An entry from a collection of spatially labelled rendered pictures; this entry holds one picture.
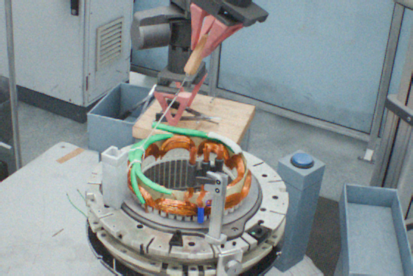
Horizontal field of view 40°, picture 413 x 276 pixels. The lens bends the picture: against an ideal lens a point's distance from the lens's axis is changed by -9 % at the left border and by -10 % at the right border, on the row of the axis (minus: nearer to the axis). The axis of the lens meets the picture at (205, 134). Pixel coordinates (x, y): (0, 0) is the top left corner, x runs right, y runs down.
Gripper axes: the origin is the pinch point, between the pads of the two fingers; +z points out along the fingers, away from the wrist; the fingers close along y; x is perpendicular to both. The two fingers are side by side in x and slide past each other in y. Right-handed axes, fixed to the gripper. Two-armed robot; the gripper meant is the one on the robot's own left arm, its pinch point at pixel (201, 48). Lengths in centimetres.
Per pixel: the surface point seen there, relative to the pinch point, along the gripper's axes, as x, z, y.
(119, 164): -8.5, 17.9, 0.4
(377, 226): 21.7, 17.0, 36.4
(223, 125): 29.4, 26.0, 0.1
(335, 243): 150, 113, 39
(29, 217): 11, 68, -24
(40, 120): 155, 179, -130
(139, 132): 18.5, 32.3, -10.7
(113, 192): -8.9, 22.8, 1.5
